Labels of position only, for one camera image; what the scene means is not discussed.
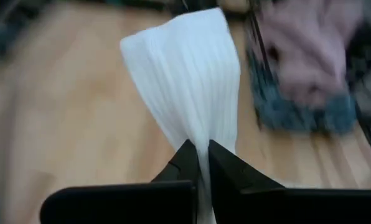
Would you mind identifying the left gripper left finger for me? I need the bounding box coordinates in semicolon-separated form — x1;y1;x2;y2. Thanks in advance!
39;139;202;224

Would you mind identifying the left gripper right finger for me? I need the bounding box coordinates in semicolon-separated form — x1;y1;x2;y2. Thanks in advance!
207;139;371;224

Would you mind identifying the blue fleece towel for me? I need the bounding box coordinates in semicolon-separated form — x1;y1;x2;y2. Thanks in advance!
247;46;357;134

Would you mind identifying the white ribbed sock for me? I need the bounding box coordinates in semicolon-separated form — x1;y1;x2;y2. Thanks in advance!
120;7;242;224

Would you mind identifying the pink knit cloth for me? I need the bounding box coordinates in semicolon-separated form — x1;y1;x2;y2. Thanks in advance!
260;0;365;108

